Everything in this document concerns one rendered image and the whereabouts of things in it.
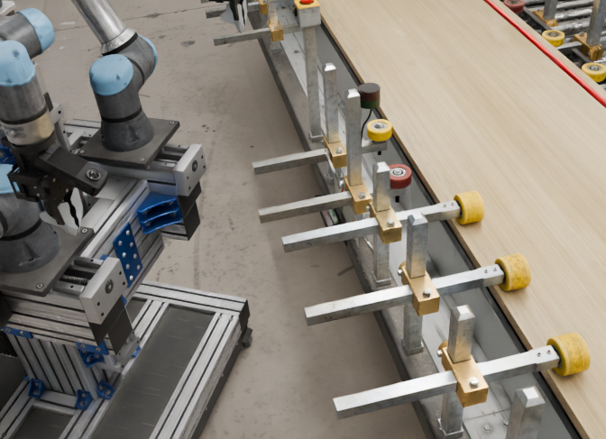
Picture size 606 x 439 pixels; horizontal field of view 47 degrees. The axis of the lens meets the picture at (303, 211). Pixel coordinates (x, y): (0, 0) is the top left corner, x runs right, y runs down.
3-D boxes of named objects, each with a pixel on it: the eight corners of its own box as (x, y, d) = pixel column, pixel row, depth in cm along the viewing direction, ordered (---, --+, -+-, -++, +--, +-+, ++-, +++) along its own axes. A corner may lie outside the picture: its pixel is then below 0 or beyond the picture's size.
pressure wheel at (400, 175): (389, 212, 204) (389, 180, 197) (380, 196, 210) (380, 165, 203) (414, 206, 205) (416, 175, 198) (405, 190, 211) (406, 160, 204)
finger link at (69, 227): (53, 230, 128) (38, 190, 122) (81, 234, 127) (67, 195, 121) (44, 241, 126) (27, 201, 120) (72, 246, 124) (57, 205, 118)
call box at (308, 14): (299, 31, 223) (298, 7, 218) (295, 22, 228) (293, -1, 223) (321, 27, 224) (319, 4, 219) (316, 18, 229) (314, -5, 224)
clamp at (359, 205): (355, 214, 201) (354, 201, 197) (343, 187, 211) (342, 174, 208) (374, 211, 201) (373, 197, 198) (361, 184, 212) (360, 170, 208)
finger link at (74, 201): (63, 219, 130) (48, 179, 125) (90, 224, 129) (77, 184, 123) (53, 230, 128) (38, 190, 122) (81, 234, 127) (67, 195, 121)
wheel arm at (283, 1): (206, 21, 315) (205, 12, 312) (206, 17, 317) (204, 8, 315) (300, 5, 321) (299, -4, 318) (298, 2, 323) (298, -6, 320)
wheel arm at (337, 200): (261, 226, 199) (259, 214, 197) (259, 219, 202) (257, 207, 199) (405, 196, 205) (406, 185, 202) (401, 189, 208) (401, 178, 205)
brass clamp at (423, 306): (415, 317, 156) (416, 302, 153) (396, 276, 166) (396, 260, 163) (441, 311, 157) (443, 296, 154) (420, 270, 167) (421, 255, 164)
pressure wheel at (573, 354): (563, 344, 138) (543, 333, 146) (568, 382, 139) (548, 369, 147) (591, 337, 139) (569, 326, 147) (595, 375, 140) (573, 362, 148)
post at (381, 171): (377, 305, 200) (376, 169, 169) (373, 296, 202) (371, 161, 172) (389, 302, 200) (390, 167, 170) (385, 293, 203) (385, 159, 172)
